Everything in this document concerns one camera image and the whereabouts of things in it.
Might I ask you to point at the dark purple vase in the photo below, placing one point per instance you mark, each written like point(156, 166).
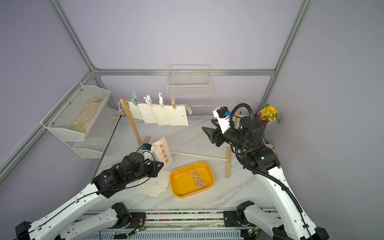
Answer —
point(263, 123)

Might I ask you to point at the aluminium cage frame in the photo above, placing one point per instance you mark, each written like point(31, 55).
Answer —
point(13, 162)

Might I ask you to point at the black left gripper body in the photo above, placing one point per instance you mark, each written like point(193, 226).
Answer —
point(147, 171)

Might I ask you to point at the wooden clothesline rack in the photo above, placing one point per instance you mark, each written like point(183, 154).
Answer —
point(182, 134)

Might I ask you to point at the white mesh shelf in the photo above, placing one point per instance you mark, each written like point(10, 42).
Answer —
point(99, 135)
point(60, 118)

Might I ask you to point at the beige cloth in shelf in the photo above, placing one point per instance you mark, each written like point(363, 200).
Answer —
point(84, 120)

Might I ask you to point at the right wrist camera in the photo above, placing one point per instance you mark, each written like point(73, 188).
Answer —
point(223, 116)

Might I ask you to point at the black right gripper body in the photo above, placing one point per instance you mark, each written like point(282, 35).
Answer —
point(233, 138)

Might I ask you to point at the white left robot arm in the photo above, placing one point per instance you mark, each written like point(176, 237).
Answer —
point(62, 224)

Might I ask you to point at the white mesh lower shelf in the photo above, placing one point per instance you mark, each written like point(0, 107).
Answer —
point(99, 135)

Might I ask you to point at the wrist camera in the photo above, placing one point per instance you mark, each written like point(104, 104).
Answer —
point(147, 151)
point(223, 116)

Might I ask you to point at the white hooked clothespin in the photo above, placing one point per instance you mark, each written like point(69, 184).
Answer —
point(161, 100)

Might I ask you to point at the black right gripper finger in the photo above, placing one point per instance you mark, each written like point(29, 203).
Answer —
point(215, 122)
point(211, 134)

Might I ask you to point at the pink lettered postcard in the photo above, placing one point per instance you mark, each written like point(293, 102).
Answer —
point(163, 153)

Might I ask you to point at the yellow plastic tray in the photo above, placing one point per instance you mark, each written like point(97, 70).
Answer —
point(183, 186)

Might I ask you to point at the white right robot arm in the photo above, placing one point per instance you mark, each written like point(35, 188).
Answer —
point(243, 131)

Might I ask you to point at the pink wooden clothespin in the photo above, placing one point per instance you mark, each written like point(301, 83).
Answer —
point(173, 102)

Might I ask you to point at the white plastic clothespin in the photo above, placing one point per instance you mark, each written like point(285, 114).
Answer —
point(148, 101)

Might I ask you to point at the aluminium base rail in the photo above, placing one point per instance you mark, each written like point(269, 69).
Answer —
point(179, 225)

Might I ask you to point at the white wire wall basket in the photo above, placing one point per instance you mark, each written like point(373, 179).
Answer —
point(189, 80)

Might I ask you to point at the beige work gloves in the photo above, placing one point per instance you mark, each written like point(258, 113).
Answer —
point(270, 146)

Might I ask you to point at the grey plastic clothespin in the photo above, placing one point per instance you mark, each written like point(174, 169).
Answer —
point(188, 109)

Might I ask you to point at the white mesh upper shelf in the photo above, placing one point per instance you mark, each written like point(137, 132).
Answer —
point(60, 118)

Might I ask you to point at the green plastic clothespin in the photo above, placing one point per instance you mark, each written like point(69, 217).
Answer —
point(134, 100)

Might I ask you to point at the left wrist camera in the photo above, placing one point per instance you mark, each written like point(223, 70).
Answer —
point(147, 151)

